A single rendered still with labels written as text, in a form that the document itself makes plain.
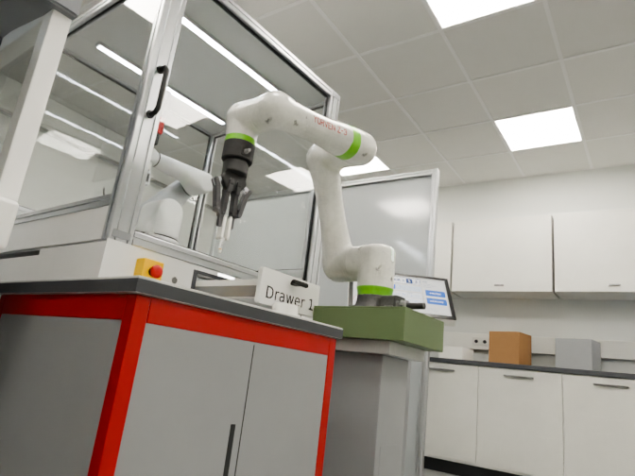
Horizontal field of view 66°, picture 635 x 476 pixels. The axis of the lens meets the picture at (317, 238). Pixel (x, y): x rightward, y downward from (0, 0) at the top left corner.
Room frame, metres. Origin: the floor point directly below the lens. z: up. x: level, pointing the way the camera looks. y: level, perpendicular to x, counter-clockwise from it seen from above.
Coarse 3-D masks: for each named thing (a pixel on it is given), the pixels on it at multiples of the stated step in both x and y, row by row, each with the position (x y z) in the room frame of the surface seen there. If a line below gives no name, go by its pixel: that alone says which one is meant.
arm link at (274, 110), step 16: (272, 96) 1.21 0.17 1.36; (288, 96) 1.24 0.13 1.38; (256, 112) 1.25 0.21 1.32; (272, 112) 1.22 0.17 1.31; (288, 112) 1.24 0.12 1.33; (304, 112) 1.29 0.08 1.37; (272, 128) 1.28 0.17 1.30; (288, 128) 1.29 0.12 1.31; (304, 128) 1.32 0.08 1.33; (320, 128) 1.36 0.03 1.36; (336, 128) 1.40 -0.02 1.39; (320, 144) 1.43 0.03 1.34; (336, 144) 1.44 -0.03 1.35
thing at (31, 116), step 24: (48, 0) 0.93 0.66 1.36; (72, 0) 0.96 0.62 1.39; (48, 48) 0.96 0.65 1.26; (48, 72) 0.98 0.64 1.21; (48, 96) 0.99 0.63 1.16; (24, 120) 0.96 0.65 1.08; (24, 144) 0.97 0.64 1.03; (24, 168) 0.98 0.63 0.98; (0, 192) 0.96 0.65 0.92; (0, 216) 0.95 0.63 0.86; (0, 240) 0.96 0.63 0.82
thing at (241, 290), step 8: (200, 280) 1.65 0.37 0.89; (208, 280) 1.62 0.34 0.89; (216, 280) 1.60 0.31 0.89; (224, 280) 1.57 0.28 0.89; (232, 280) 1.55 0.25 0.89; (240, 280) 1.53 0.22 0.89; (248, 280) 1.51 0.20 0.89; (256, 280) 1.48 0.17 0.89; (200, 288) 1.64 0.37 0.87; (208, 288) 1.61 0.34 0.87; (216, 288) 1.59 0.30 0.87; (224, 288) 1.57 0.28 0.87; (232, 288) 1.54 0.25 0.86; (240, 288) 1.52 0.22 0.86; (248, 288) 1.50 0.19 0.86; (224, 296) 1.56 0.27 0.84; (232, 296) 1.54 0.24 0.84; (240, 296) 1.52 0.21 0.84; (248, 296) 1.50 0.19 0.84; (256, 304) 1.62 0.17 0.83
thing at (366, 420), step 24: (336, 360) 1.67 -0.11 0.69; (360, 360) 1.62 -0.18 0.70; (384, 360) 1.58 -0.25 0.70; (408, 360) 1.74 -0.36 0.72; (336, 384) 1.67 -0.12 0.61; (360, 384) 1.62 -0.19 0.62; (384, 384) 1.59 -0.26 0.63; (336, 408) 1.66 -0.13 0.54; (360, 408) 1.61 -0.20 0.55; (384, 408) 1.60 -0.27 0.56; (336, 432) 1.66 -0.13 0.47; (360, 432) 1.61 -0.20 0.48; (384, 432) 1.61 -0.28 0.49; (336, 456) 1.65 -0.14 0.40; (360, 456) 1.60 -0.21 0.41; (384, 456) 1.62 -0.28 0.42
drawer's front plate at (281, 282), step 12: (264, 276) 1.45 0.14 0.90; (276, 276) 1.49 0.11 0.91; (288, 276) 1.54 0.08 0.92; (264, 288) 1.46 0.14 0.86; (276, 288) 1.50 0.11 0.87; (288, 288) 1.54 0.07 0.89; (300, 288) 1.59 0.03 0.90; (312, 288) 1.64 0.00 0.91; (264, 300) 1.46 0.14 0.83; (276, 300) 1.51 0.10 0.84; (300, 300) 1.60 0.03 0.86; (312, 300) 1.64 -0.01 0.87; (300, 312) 1.60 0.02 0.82; (312, 312) 1.65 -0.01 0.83
